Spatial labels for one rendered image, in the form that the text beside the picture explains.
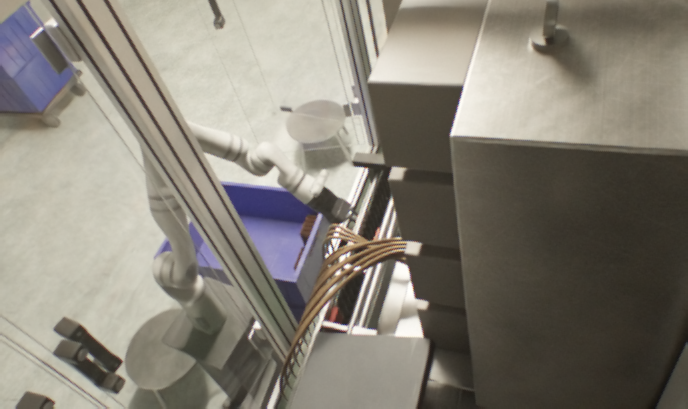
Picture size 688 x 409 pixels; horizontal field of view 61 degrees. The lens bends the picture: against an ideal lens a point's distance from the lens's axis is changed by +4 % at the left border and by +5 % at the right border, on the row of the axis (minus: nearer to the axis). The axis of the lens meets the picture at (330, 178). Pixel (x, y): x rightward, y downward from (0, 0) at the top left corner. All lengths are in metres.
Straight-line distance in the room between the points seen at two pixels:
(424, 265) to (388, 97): 0.28
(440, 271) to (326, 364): 0.31
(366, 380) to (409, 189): 0.38
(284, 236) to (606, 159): 1.99
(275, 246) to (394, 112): 1.84
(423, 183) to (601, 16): 0.22
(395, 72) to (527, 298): 0.26
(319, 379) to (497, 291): 0.43
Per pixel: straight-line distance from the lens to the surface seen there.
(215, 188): 1.10
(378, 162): 1.42
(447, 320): 0.84
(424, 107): 0.51
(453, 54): 0.53
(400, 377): 0.87
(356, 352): 0.93
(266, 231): 2.40
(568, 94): 0.47
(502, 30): 0.54
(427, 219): 0.64
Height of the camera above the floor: 2.02
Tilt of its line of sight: 46 degrees down
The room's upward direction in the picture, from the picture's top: 18 degrees counter-clockwise
